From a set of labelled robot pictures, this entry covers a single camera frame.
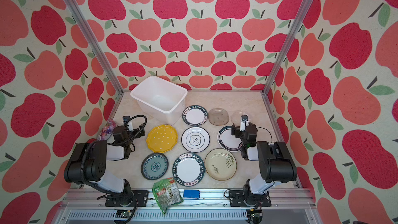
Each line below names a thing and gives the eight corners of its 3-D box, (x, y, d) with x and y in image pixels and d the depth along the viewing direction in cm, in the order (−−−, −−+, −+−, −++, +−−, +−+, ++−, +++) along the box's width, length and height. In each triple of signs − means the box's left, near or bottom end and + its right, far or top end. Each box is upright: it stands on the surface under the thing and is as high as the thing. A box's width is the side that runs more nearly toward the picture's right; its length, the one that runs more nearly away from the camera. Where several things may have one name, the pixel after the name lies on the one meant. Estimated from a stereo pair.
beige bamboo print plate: (205, 180, 81) (205, 179, 79) (204, 150, 92) (204, 148, 90) (238, 180, 81) (239, 179, 79) (233, 150, 92) (234, 148, 90)
